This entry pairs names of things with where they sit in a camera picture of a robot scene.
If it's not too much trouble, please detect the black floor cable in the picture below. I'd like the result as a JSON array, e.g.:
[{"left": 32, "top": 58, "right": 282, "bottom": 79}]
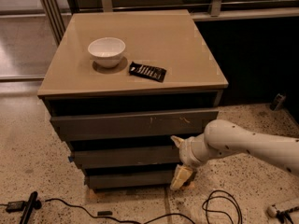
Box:
[{"left": 44, "top": 197, "right": 196, "bottom": 224}]

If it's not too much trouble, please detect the white power strip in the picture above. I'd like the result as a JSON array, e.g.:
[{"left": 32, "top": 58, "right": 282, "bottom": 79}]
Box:
[{"left": 266, "top": 197, "right": 299, "bottom": 218}]

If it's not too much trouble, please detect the small black floor block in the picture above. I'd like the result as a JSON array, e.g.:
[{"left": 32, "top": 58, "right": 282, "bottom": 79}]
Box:
[{"left": 97, "top": 211, "right": 113, "bottom": 217}]

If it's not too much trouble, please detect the black snack packet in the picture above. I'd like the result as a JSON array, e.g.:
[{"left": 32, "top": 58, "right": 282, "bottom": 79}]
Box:
[{"left": 129, "top": 62, "right": 166, "bottom": 82}]

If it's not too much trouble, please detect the grey three-drawer cabinet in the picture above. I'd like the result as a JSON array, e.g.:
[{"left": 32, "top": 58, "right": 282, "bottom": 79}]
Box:
[{"left": 37, "top": 9, "right": 229, "bottom": 193}]

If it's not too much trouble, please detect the coiled black cable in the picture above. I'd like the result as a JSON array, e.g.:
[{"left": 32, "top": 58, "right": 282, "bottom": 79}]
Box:
[{"left": 201, "top": 189, "right": 243, "bottom": 224}]

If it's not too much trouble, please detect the grey top drawer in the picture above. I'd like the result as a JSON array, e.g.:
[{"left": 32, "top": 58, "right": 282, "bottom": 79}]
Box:
[{"left": 50, "top": 109, "right": 218, "bottom": 141}]

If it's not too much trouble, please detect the white ceramic bowl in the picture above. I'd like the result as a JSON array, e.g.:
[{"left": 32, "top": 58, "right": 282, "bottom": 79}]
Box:
[{"left": 88, "top": 37, "right": 126, "bottom": 68}]

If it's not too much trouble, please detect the grey bottom drawer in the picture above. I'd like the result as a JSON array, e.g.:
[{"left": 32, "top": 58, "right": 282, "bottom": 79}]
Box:
[{"left": 85, "top": 170, "right": 173, "bottom": 189}]

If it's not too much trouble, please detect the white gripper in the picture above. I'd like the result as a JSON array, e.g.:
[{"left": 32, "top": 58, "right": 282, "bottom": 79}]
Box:
[{"left": 170, "top": 134, "right": 213, "bottom": 190}]

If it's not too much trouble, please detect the small dark floor device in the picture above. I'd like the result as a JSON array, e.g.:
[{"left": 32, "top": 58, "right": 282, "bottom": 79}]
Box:
[{"left": 270, "top": 93, "right": 286, "bottom": 111}]

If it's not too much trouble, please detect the grey drawer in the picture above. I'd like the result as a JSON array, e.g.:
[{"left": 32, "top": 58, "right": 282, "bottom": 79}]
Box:
[
  {"left": 85, "top": 170, "right": 173, "bottom": 189},
  {"left": 71, "top": 146, "right": 180, "bottom": 169},
  {"left": 50, "top": 109, "right": 218, "bottom": 141}
]

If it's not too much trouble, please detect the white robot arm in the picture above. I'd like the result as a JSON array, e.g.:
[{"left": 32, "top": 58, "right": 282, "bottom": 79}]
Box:
[{"left": 170, "top": 119, "right": 299, "bottom": 190}]

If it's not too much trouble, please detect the blue tape piece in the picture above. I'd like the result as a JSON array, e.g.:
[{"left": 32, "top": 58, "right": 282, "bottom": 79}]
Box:
[{"left": 68, "top": 156, "right": 74, "bottom": 162}]

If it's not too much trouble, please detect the black bar device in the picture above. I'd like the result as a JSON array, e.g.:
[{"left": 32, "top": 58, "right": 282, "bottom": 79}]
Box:
[{"left": 19, "top": 191, "right": 42, "bottom": 224}]

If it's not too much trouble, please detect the black power adapter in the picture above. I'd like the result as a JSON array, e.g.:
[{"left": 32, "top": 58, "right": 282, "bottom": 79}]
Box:
[{"left": 6, "top": 201, "right": 25, "bottom": 213}]

